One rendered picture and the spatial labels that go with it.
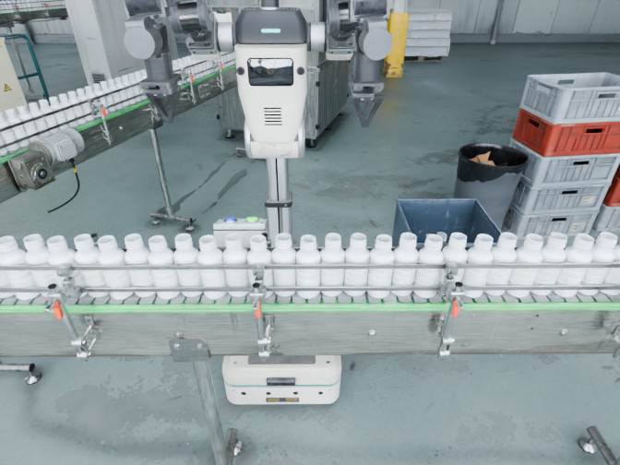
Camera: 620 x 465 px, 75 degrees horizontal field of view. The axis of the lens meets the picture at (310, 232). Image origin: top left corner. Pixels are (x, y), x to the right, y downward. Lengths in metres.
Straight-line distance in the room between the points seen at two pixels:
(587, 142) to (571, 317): 2.17
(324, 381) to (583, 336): 1.02
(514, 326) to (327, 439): 1.06
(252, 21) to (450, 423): 1.80
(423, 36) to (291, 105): 8.98
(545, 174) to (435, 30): 7.49
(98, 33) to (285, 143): 5.48
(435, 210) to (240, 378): 1.08
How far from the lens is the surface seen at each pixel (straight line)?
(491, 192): 3.00
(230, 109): 4.97
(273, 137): 1.44
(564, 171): 3.28
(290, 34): 1.45
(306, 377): 1.84
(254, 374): 1.85
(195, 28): 1.34
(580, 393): 2.45
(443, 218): 1.70
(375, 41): 0.86
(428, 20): 10.28
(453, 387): 2.21
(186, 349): 1.16
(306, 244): 0.94
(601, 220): 3.81
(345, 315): 1.04
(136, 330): 1.16
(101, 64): 6.86
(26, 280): 1.21
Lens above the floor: 1.69
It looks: 33 degrees down
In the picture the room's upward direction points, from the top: straight up
